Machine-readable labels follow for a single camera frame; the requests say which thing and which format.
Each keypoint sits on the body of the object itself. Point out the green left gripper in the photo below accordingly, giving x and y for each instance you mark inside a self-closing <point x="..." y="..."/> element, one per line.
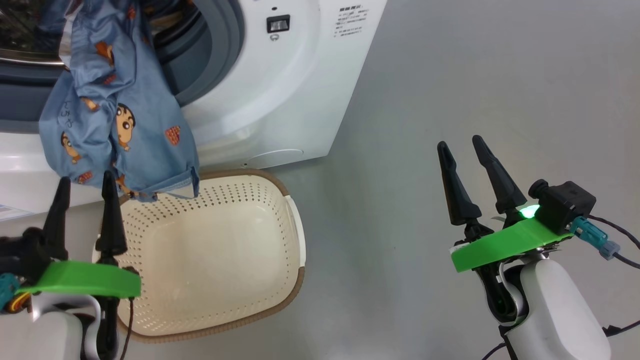
<point x="85" y="277"/>

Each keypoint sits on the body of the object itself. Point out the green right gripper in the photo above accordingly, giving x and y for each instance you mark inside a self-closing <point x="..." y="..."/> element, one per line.
<point x="505" y="245"/>

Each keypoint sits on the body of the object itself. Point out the blue cartoon print garment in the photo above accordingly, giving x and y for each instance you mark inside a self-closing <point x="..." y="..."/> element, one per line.
<point x="125" y="90"/>

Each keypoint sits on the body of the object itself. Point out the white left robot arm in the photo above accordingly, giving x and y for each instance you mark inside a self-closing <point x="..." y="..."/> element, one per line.
<point x="45" y="330"/>

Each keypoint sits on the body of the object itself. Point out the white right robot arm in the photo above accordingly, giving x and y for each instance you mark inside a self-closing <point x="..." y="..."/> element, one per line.
<point x="560" y="310"/>

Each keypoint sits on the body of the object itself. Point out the washing machine drum interior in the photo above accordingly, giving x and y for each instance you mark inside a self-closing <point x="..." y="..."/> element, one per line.
<point x="20" y="35"/>

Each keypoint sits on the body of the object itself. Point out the white front-load washing machine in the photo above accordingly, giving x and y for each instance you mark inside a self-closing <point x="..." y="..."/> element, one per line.
<point x="280" y="100"/>

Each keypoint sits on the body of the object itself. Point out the black door latch socket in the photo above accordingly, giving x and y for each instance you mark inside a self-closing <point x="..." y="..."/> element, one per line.
<point x="278" y="24"/>

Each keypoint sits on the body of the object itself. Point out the blue energy label sticker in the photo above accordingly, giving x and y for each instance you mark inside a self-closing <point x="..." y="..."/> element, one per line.
<point x="12" y="212"/>

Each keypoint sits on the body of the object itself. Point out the cream perforated laundry basket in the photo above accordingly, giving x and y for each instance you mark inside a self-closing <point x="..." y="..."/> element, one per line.
<point x="215" y="260"/>

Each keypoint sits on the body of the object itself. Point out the round white filter cover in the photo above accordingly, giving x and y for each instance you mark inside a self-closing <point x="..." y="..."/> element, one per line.
<point x="277" y="159"/>

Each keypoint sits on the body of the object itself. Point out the small printed text label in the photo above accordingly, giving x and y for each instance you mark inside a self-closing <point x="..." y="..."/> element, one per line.
<point x="351" y="21"/>

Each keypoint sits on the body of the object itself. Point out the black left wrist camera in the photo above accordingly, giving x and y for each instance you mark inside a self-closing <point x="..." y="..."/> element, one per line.
<point x="22" y="252"/>

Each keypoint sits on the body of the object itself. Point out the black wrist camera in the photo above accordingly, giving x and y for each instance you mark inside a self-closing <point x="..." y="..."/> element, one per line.
<point x="567" y="205"/>
<point x="22" y="252"/>

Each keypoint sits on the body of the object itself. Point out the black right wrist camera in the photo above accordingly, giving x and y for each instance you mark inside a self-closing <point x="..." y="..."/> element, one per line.
<point x="567" y="205"/>

